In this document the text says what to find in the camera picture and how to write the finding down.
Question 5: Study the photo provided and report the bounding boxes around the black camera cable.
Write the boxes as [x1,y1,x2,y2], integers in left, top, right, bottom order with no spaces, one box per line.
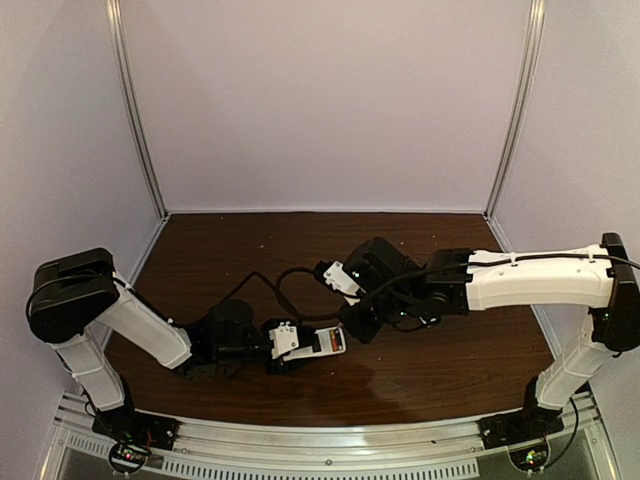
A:
[274,264,431,321]
[227,271,301,326]

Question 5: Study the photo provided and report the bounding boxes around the left black camera cable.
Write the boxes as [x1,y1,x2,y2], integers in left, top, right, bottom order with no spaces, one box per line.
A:
[227,271,301,326]

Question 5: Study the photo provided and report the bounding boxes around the orange black battery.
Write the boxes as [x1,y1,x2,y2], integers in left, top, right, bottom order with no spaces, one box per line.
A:
[329,327,346,352]

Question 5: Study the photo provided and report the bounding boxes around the right aluminium corner post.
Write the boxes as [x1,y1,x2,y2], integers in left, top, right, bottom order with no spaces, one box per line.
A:
[484,0,546,222]

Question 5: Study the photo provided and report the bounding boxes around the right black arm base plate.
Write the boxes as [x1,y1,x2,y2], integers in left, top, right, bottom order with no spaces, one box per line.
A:
[477,407,564,449]

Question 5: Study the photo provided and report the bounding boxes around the right round circuit board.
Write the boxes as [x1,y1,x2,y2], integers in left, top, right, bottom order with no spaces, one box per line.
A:
[508,440,550,474]

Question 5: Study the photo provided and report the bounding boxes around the aluminium corner post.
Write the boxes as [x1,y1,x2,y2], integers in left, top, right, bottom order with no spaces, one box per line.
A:
[484,0,546,222]
[105,0,169,220]

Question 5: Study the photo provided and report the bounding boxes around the left aluminium corner post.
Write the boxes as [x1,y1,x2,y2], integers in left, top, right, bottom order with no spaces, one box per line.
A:
[105,0,169,220]

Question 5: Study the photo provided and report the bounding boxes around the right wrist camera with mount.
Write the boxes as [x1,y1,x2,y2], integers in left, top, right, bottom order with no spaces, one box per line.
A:
[314,261,361,306]

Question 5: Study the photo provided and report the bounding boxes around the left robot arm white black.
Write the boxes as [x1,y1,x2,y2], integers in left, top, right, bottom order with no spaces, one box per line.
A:
[25,248,299,439]

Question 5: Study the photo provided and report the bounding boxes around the round circuit board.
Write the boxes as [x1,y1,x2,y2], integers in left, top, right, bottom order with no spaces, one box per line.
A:
[508,440,550,474]
[107,442,151,475]

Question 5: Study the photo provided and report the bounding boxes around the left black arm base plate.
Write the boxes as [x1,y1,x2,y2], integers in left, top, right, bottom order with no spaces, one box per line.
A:
[91,409,180,451]

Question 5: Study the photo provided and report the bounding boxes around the white remote control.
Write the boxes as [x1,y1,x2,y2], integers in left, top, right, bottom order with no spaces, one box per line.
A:
[285,326,347,362]

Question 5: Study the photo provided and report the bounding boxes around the left round circuit board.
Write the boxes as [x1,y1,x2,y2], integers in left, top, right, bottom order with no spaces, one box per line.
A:
[107,442,151,475]

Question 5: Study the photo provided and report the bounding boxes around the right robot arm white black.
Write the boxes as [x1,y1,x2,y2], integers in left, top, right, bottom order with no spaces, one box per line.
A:
[323,233,639,425]

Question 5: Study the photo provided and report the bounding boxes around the right black camera cable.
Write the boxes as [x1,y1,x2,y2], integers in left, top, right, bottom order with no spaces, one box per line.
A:
[274,264,431,321]

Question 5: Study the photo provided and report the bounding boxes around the front aluminium rail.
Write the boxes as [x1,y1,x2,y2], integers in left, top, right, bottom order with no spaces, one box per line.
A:
[35,392,621,479]

